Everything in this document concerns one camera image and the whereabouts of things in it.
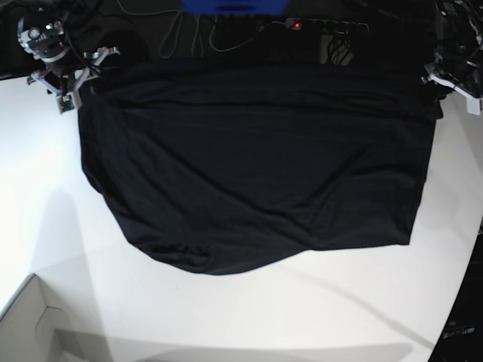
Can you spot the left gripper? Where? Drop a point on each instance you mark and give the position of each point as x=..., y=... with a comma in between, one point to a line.
x=470, y=86

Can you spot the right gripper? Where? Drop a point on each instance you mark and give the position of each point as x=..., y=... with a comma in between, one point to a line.
x=64, y=75

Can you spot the dark navy t-shirt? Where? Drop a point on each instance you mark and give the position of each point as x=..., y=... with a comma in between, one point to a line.
x=221, y=170

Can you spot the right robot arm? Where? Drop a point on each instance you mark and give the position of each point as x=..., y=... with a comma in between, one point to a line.
x=44, y=35

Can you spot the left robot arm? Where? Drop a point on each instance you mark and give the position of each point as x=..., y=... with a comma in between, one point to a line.
x=457, y=55

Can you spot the white power strip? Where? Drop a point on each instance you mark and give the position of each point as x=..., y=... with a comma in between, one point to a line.
x=325, y=25

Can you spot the blue box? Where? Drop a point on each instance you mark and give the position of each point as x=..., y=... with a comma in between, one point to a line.
x=235, y=7

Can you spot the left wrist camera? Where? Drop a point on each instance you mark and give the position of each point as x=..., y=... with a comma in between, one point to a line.
x=474, y=106

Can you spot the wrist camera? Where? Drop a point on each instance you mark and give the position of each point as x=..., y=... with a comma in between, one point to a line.
x=69, y=102
x=474, y=106

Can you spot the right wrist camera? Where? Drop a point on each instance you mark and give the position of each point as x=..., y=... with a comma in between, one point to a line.
x=69, y=102

